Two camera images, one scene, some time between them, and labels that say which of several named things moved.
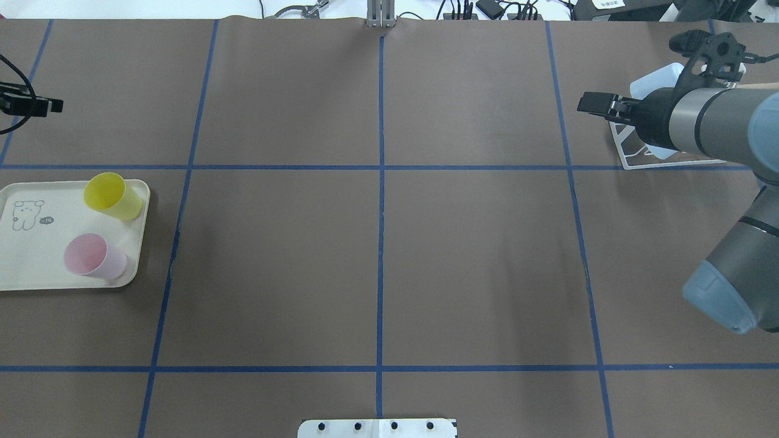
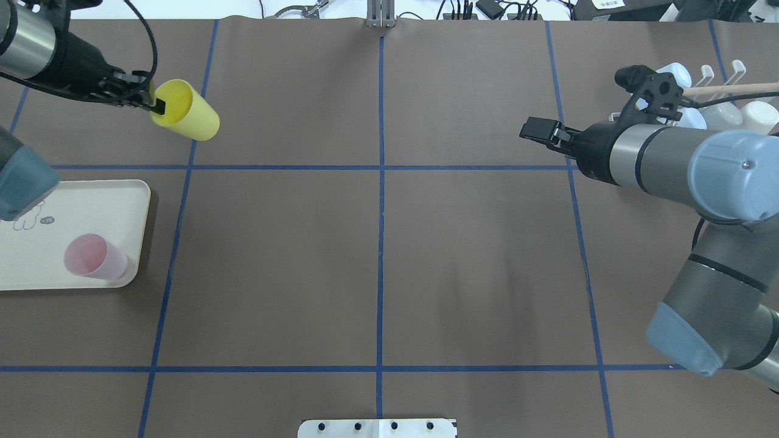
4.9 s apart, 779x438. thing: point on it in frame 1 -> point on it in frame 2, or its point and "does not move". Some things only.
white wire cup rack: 625,159 -> 738,67
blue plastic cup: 666,76 -> 691,118
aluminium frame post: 380,13 does not move
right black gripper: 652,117 -> 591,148
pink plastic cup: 88,254 does not move
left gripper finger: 30,106 -> 76,67
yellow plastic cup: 108,191 -> 187,112
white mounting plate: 378,428 does not move
